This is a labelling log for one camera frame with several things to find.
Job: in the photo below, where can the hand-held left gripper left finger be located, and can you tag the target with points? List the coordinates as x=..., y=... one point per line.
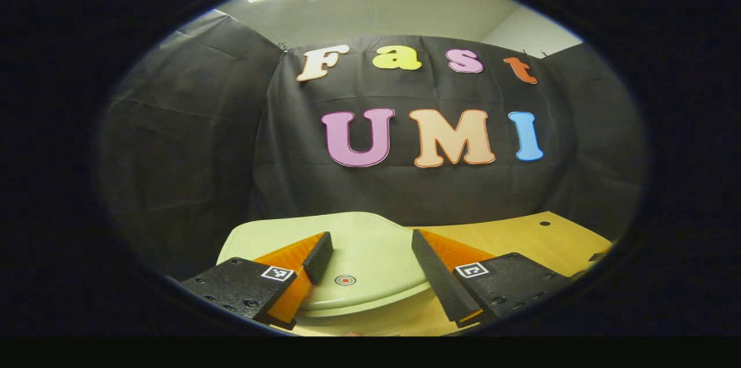
x=318, y=258

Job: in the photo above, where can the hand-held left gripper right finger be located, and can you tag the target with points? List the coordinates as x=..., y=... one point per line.
x=443, y=281

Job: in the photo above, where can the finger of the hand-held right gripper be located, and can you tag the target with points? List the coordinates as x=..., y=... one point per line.
x=598, y=256

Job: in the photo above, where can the green desktop garbage bin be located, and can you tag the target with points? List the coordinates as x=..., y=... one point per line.
x=370, y=246

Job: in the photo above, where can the wooden desktop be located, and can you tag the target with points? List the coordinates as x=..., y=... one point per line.
x=532, y=240

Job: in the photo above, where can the black backdrop cloth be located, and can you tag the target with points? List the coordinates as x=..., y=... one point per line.
x=185, y=142

